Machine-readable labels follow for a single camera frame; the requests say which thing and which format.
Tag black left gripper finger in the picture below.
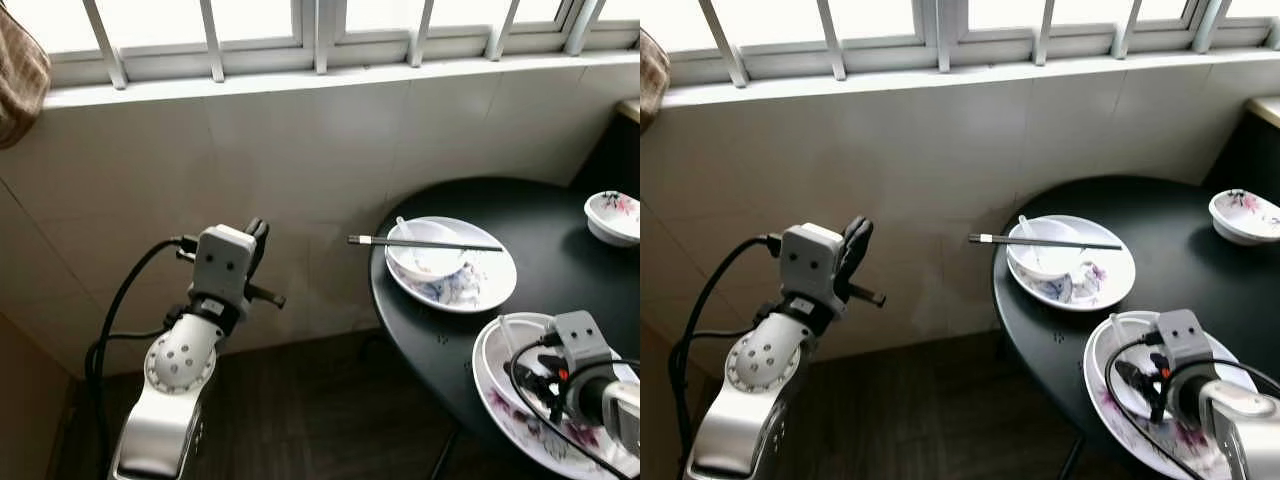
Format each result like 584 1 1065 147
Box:
243 217 270 281
835 215 874 286

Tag large white floral plate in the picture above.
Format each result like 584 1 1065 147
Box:
471 312 641 479
1083 310 1271 480

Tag black table leg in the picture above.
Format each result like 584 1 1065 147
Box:
1058 435 1089 480
428 425 463 480

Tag black round table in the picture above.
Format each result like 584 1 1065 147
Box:
370 177 641 471
992 175 1280 471

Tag black chopsticks silver ends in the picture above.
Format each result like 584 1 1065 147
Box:
967 233 1125 251
347 235 505 252

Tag small white floral bowl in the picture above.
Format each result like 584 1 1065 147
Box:
584 190 641 249
1208 188 1280 247

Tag brown plaid cloth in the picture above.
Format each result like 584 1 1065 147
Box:
0 5 52 150
640 28 672 129

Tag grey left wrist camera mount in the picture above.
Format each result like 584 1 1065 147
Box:
778 222 846 306
190 225 257 306

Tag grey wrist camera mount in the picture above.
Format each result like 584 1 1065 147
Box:
778 222 846 306
1155 308 1223 371
543 310 613 373
190 225 257 306

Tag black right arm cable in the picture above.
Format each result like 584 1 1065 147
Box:
505 335 641 480
1103 335 1280 480

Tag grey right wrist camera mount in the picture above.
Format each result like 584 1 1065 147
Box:
543 310 613 373
1155 308 1223 371

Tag white barred window frame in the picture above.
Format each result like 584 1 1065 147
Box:
640 0 1280 109
0 0 641 109

